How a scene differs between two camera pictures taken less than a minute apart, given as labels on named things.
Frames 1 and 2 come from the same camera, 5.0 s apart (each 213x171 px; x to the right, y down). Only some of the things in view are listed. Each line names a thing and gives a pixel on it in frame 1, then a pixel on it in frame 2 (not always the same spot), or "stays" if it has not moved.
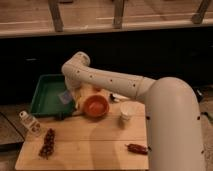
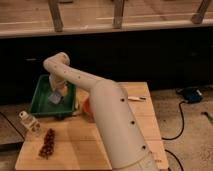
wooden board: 81,142 stays
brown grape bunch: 49,143 stays
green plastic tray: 46,99 stays
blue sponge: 65,96 -> 55,98
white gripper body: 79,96 -> 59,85
